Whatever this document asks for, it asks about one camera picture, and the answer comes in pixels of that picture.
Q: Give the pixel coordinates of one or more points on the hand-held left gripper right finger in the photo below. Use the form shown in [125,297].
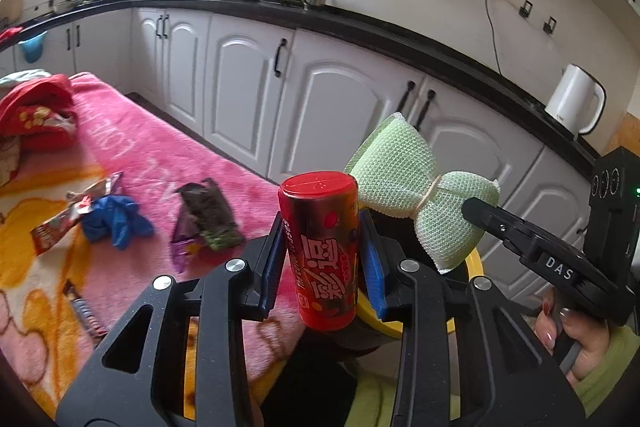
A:
[372,272]

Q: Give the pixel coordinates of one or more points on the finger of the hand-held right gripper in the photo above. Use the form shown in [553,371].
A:
[500,224]

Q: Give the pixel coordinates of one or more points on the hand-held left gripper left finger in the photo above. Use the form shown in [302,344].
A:
[270,267]

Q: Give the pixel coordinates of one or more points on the yellow-rimmed black trash can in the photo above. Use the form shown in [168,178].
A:
[474,264]

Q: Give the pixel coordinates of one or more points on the red snack can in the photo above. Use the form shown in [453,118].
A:
[320,257]

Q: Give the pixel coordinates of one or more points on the purple snack wrapper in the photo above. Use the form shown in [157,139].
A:
[205,212]

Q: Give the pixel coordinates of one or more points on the green mesh sponge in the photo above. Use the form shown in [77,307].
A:
[395,172]

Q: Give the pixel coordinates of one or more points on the dark brown snack bar wrapper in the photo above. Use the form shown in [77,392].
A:
[85,314]

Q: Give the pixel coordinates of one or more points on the person's right forearm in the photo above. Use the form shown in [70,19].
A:
[615,367]

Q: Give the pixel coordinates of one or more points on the person's right hand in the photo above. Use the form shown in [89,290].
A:
[592,342]

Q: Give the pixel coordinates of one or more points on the small green wrapper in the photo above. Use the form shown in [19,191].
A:
[222,241]

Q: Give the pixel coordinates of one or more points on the person's black clothing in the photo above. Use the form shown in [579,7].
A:
[310,387]

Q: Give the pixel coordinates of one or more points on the white electric kettle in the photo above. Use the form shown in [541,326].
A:
[570,102]

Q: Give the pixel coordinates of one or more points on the blue disposable glove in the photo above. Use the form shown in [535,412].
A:
[117,222]

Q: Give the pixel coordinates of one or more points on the printed pink blanket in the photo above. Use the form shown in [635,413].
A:
[150,147]

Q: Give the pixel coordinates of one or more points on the white base cabinets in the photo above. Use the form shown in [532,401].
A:
[240,72]

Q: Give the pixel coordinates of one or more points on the red and silver snack wrapper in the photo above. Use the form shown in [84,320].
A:
[65,219]

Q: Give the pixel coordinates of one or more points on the red printed cloth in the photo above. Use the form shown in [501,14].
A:
[40,107]

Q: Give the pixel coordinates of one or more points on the light green garment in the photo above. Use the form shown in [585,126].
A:
[22,76]

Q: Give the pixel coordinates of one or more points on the blue basin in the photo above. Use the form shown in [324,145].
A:
[32,47]

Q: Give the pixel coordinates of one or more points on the red rag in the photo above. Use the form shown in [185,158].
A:
[10,34]

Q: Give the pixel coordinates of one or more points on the black wall hook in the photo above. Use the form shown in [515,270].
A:
[550,25]
[525,9]

